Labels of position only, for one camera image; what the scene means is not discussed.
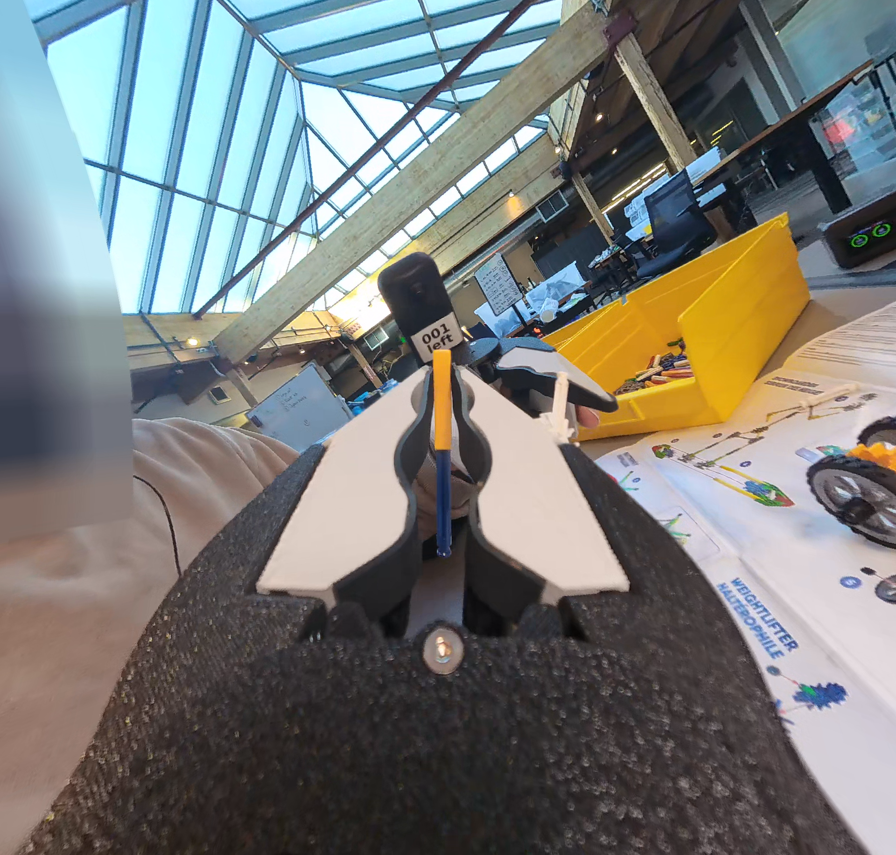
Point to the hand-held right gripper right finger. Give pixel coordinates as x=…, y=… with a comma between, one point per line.
x=539, y=519

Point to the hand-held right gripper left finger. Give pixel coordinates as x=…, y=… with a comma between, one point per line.
x=343, y=519

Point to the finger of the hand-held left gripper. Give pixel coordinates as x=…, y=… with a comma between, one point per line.
x=535, y=359

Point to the white rod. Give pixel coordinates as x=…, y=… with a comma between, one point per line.
x=562, y=393

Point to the person's left hand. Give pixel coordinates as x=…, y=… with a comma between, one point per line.
x=589, y=418

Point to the yellow plastic parts bin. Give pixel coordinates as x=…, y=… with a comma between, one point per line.
x=742, y=309
x=595, y=323

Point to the small whiteboard sign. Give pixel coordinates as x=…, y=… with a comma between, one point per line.
x=498, y=284

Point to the whiteboard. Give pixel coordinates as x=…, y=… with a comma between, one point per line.
x=301, y=407

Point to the pile of toy pieces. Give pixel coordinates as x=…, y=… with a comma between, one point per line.
x=658, y=372

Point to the black office chair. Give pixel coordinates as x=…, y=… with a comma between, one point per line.
x=675, y=218

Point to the white printed instruction sheet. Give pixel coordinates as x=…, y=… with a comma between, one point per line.
x=770, y=554

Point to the person's beige hoodie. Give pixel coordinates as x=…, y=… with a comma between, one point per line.
x=70, y=624

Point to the toy wheel pair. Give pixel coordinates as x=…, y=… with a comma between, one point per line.
x=850, y=491

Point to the black device with green lights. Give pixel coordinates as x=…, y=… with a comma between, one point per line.
x=840, y=239

